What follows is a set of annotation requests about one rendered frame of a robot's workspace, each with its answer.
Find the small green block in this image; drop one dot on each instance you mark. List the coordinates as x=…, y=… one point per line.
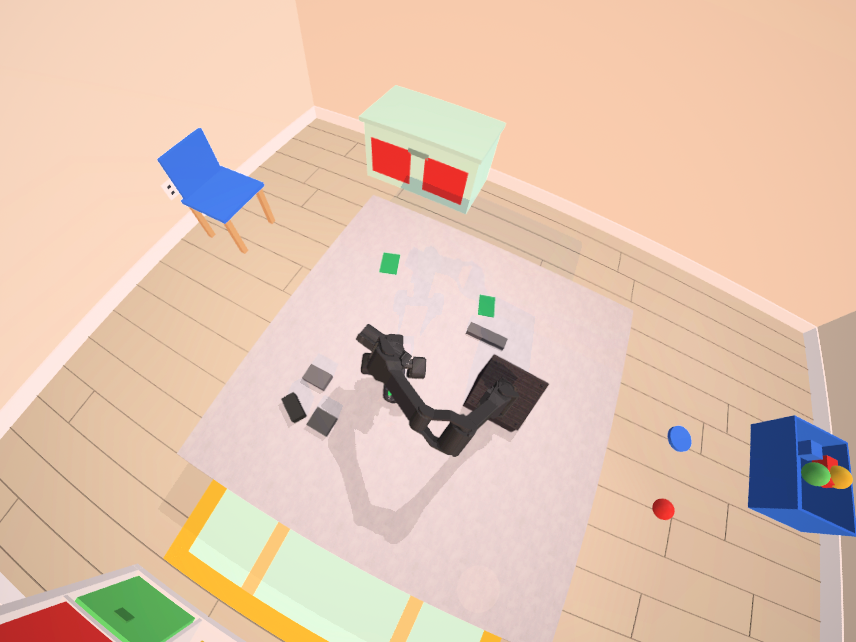
x=486, y=306

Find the flat green rectangular plate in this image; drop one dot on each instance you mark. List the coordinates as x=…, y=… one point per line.
x=389, y=263

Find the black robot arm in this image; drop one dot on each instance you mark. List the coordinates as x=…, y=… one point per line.
x=385, y=360

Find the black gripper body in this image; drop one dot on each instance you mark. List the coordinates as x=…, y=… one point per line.
x=417, y=366

